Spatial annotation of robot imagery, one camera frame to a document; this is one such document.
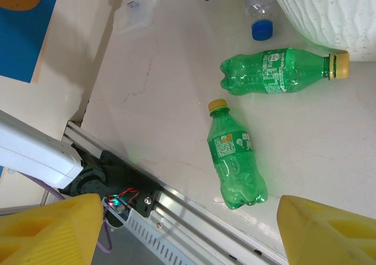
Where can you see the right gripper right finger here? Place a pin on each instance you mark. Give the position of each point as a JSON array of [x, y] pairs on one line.
[[329, 238]]

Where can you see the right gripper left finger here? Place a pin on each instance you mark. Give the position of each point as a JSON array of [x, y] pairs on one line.
[[44, 235]]

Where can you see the green soda bottle yellow cap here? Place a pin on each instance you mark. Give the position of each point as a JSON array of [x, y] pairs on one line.
[[264, 71], [235, 159]]

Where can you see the white ribbed plastic bin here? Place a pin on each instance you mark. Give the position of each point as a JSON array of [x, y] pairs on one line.
[[329, 15]]

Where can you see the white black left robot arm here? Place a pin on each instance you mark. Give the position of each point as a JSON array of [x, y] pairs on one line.
[[29, 153]]

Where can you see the small clear bottle blue cap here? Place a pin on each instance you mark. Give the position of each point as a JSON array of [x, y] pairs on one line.
[[260, 9]]

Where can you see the small clear plastic packet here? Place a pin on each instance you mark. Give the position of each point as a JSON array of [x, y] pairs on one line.
[[138, 15]]

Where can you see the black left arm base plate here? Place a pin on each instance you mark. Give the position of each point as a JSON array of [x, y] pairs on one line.
[[138, 185]]

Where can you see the aluminium front rail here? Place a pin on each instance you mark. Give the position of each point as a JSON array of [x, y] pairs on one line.
[[182, 200]]

